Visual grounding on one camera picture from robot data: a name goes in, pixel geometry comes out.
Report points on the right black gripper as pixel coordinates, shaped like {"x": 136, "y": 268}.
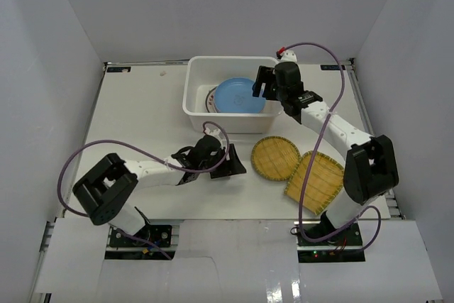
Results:
{"x": 266, "y": 75}

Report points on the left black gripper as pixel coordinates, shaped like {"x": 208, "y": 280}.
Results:
{"x": 220, "y": 162}

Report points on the round bamboo tray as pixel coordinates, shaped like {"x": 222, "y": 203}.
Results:
{"x": 274, "y": 158}

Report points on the orange sunburst pattern plate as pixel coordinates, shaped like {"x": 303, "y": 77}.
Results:
{"x": 209, "y": 101}

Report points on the rectangular bamboo tray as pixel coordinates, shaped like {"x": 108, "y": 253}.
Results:
{"x": 324, "y": 184}

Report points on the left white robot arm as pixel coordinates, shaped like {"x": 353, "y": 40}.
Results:
{"x": 104, "y": 190}

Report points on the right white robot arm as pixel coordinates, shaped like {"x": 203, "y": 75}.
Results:
{"x": 370, "y": 164}

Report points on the white plastic bin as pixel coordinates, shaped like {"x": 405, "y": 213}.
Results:
{"x": 205, "y": 73}

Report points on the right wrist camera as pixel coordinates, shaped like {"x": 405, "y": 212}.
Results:
{"x": 286, "y": 55}

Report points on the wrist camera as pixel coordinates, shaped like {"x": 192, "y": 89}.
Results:
{"x": 216, "y": 133}
{"x": 286, "y": 55}

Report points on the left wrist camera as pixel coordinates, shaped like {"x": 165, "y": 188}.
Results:
{"x": 216, "y": 133}

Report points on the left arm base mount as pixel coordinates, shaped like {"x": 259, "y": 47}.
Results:
{"x": 153, "y": 242}

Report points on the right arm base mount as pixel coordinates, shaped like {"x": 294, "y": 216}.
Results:
{"x": 346, "y": 247}

